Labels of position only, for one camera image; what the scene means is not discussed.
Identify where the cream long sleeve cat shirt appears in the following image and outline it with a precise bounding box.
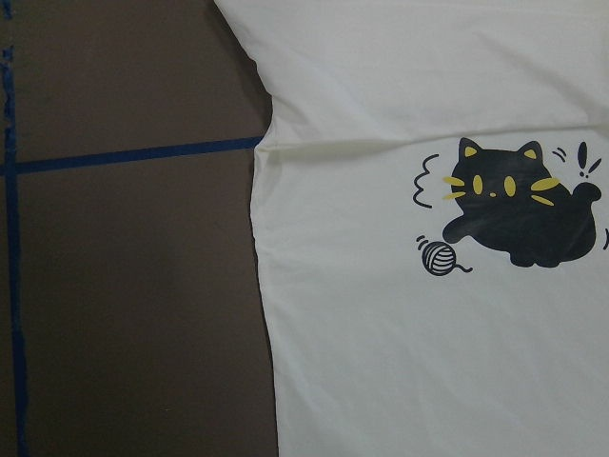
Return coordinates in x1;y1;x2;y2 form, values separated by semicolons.
218;1;608;456

